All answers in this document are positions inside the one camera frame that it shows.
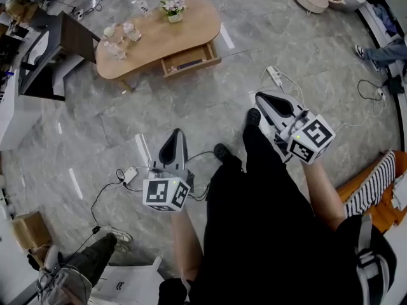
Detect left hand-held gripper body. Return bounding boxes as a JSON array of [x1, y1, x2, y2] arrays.
[[142, 160, 195, 213]]

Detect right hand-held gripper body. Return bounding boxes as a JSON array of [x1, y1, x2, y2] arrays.
[[273, 107, 336, 165]]

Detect wooden drawer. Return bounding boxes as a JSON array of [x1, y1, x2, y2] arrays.
[[160, 42, 223, 78]]

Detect person's right forearm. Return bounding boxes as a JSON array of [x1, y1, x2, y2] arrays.
[[300, 157, 347, 232]]

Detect person's left forearm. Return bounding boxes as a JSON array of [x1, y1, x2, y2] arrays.
[[170, 210, 205, 281]]

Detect wooden coffee table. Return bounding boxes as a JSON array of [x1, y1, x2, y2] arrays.
[[95, 0, 223, 93]]

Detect person's right black shoe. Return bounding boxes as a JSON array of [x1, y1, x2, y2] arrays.
[[245, 107, 263, 127]]

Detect white power strip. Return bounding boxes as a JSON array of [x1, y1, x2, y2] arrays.
[[266, 65, 284, 89]]

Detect white power adapter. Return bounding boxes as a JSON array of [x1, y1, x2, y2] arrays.
[[121, 166, 139, 186]]

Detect black white striped cloth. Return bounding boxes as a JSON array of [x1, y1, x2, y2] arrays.
[[345, 151, 398, 218]]

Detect dark blue book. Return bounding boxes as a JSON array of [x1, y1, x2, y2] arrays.
[[177, 58, 204, 71]]

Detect white paper box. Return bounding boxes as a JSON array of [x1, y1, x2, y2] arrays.
[[91, 255, 163, 305]]

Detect person's black trousers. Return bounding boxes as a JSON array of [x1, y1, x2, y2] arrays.
[[187, 124, 354, 305]]

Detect orange sofa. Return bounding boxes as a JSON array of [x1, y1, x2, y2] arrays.
[[336, 149, 407, 234]]

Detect lying clear plastic bottle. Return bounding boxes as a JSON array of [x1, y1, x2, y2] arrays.
[[104, 40, 127, 60]]

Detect cardboard box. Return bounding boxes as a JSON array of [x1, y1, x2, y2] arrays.
[[11, 210, 53, 251]]

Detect pink flowers in white pot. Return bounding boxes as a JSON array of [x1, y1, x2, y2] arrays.
[[159, 0, 188, 24]]

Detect dark brown desk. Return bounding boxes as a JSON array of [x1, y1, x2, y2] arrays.
[[18, 11, 102, 102]]

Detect upright clear water bottle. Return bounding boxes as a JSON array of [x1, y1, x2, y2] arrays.
[[134, 0, 153, 18]]

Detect white cabinet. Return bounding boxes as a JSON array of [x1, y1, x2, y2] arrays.
[[0, 70, 41, 151]]

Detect black floor cable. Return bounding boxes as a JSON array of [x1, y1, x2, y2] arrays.
[[357, 79, 387, 102]]

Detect black adapter cable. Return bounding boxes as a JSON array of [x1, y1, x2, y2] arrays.
[[65, 168, 144, 260]]

